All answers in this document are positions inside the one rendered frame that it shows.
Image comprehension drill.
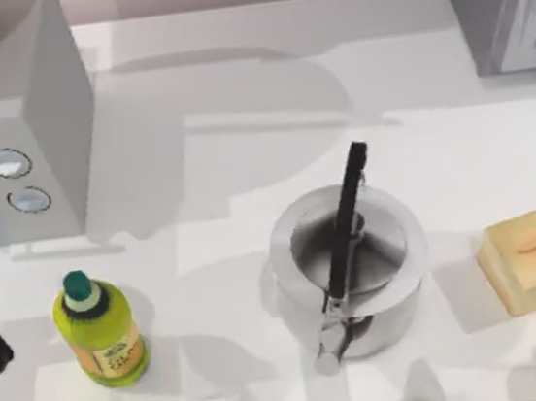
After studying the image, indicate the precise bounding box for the green bottle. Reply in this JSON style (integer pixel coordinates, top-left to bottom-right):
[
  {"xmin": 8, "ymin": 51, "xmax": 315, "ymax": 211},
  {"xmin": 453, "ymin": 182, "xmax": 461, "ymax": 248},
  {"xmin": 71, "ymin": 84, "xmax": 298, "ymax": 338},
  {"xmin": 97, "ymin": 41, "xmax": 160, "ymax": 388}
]
[{"xmin": 47, "ymin": 262, "xmax": 154, "ymax": 395}]

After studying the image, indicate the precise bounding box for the silver kettle with black handle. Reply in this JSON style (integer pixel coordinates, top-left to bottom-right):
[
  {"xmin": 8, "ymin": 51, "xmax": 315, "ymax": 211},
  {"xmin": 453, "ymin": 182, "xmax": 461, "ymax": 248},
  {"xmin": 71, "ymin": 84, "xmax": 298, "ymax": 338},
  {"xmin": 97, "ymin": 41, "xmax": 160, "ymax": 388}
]
[{"xmin": 255, "ymin": 133, "xmax": 443, "ymax": 383}]

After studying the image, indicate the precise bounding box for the small microwave knob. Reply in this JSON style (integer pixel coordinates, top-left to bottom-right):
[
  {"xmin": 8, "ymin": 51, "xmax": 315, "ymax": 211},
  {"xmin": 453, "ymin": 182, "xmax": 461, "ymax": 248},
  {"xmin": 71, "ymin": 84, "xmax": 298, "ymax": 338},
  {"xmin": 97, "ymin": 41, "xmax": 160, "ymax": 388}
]
[{"xmin": 6, "ymin": 183, "xmax": 53, "ymax": 216}]

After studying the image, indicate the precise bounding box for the large microwave knob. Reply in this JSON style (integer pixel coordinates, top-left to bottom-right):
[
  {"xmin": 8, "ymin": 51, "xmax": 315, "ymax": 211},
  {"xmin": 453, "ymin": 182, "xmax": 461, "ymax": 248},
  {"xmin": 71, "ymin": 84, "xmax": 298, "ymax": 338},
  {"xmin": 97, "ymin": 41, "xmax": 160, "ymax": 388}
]
[{"xmin": 0, "ymin": 145, "xmax": 35, "ymax": 180}]

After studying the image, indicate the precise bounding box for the square bread loaf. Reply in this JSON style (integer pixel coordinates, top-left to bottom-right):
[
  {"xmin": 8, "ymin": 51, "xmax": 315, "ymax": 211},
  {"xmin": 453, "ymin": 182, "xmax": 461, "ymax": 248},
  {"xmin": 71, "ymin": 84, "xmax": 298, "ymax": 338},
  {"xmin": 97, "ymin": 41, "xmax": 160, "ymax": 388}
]
[{"xmin": 470, "ymin": 207, "xmax": 536, "ymax": 320}]

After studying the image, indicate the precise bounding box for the pale microwave oven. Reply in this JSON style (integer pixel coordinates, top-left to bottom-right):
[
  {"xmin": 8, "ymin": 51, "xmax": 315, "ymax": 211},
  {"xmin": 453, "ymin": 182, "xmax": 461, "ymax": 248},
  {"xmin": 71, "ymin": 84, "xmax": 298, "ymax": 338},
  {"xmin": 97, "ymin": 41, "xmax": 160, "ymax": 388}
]
[{"xmin": 0, "ymin": 0, "xmax": 112, "ymax": 251}]

